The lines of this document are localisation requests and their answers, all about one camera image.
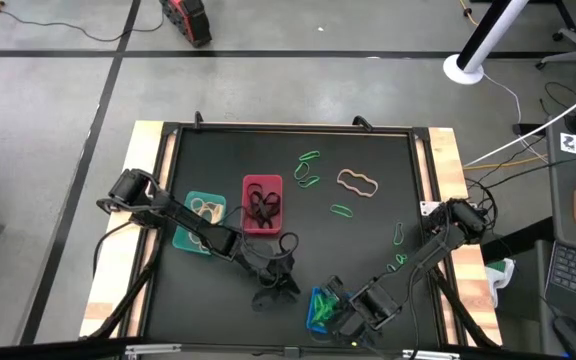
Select white green bag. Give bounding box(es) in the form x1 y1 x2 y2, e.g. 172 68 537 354
484 257 517 309

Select teal plastic basket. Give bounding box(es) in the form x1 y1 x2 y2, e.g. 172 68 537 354
171 190 228 256

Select beige wooden pieces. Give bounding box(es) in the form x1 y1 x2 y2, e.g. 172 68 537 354
202 199 227 225

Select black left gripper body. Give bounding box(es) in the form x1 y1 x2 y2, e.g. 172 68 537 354
240 240 299 287

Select black floor cable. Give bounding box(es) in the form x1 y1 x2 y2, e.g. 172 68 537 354
0 0 167 44

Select red plastic basket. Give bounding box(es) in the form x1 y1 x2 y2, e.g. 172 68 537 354
240 173 284 236

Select thin white fan cable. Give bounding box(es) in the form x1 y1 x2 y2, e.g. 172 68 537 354
480 69 549 161

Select blue plastic basket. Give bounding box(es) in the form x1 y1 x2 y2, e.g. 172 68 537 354
305 286 349 335

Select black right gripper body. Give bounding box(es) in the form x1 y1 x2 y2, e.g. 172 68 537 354
335 292 374 341

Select red black floor machine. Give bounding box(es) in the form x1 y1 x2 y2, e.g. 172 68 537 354
159 0 214 49

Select black computer mouse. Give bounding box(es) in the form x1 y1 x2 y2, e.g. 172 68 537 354
551 315 576 360

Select black rubber band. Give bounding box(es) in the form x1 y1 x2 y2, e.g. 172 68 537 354
260 187 282 214
245 182 265 211
247 202 282 227

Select dark grey side desk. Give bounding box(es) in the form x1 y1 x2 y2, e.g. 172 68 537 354
537 117 576 360

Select yellow cable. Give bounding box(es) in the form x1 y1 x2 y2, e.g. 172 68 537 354
456 0 480 27
462 155 549 171

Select black keyboard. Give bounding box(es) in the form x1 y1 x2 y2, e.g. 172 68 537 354
543 239 576 326

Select silver metal bracket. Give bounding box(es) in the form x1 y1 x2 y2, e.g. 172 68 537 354
401 349 462 360
124 342 183 359

